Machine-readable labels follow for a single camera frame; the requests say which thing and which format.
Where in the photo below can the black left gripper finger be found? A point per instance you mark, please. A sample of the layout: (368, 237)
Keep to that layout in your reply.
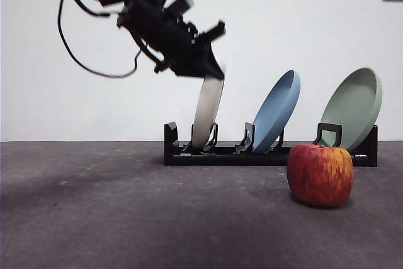
(198, 64)

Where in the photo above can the cream yellow plate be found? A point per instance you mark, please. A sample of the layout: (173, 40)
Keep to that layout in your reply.
(206, 108)

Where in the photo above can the red yellow apple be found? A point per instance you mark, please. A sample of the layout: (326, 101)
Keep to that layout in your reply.
(319, 176)

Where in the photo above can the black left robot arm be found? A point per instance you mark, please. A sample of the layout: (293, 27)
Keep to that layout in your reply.
(148, 14)

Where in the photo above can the blue plate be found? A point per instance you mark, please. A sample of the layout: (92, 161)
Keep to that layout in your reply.
(274, 114)

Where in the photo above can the black plate rack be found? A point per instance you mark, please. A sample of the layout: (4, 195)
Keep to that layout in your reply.
(220, 159)

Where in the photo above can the green plate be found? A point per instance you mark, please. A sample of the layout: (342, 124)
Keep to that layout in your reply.
(349, 111)

